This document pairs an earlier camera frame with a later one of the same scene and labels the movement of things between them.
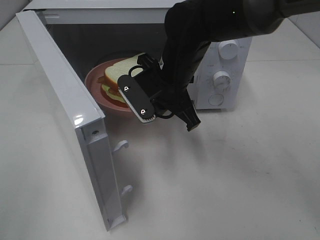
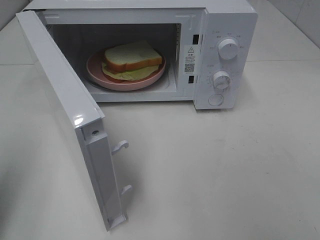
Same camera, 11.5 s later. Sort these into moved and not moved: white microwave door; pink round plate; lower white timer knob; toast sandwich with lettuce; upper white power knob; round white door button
Moved: toast sandwich with lettuce; pink round plate
Not moved: white microwave door; lower white timer knob; upper white power knob; round white door button
